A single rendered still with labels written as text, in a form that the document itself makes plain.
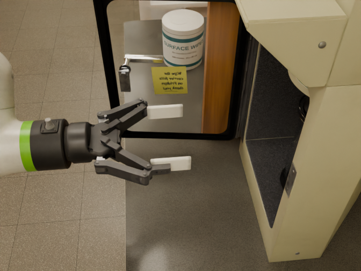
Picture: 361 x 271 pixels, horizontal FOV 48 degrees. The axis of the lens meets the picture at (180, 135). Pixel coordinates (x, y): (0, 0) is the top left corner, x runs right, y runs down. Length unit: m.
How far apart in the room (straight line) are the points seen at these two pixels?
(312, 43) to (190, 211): 0.57
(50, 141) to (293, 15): 0.45
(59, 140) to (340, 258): 0.62
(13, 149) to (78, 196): 1.48
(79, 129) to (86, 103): 1.97
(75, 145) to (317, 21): 0.45
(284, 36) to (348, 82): 0.12
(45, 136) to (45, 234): 1.42
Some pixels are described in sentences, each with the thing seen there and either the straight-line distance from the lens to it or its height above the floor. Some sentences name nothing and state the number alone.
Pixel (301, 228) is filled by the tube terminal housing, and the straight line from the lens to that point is 0.82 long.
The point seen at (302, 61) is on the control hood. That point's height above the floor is 1.45.
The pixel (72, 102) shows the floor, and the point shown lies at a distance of 2.73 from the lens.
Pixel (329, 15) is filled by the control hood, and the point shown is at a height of 1.51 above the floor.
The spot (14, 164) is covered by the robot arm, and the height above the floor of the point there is 1.20.
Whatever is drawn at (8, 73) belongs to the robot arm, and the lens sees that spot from 0.78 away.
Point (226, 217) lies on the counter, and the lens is 0.96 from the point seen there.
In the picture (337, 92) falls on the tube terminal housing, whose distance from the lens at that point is 0.57.
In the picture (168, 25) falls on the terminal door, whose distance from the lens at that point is 0.83.
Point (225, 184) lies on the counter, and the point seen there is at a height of 0.94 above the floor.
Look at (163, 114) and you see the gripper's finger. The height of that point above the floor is 1.19.
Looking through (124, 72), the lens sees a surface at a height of 1.21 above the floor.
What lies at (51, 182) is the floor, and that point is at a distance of 2.31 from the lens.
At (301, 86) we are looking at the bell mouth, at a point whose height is 1.32.
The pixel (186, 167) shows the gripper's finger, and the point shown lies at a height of 1.19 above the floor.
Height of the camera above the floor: 1.74
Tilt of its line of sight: 46 degrees down
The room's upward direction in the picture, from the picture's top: straight up
